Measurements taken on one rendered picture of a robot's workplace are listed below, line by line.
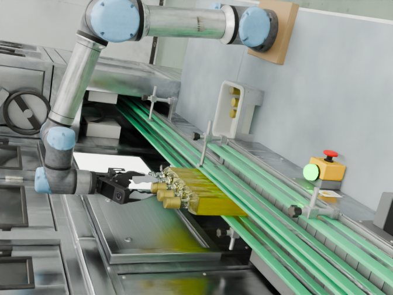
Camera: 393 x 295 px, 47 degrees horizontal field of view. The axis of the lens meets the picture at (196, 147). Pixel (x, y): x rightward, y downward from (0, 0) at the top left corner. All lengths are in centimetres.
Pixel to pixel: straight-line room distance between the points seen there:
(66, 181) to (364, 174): 82
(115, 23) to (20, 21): 376
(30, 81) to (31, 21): 274
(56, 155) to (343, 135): 80
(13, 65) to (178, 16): 109
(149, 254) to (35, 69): 122
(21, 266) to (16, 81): 116
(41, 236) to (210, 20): 79
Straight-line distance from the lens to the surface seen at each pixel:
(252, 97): 164
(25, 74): 225
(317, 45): 146
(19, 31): 497
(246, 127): 166
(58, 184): 134
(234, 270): 139
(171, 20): 130
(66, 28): 500
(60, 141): 130
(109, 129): 246
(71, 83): 139
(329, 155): 126
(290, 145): 149
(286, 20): 157
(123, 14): 123
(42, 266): 128
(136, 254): 128
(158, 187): 141
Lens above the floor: 163
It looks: 25 degrees down
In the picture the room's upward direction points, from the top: 85 degrees counter-clockwise
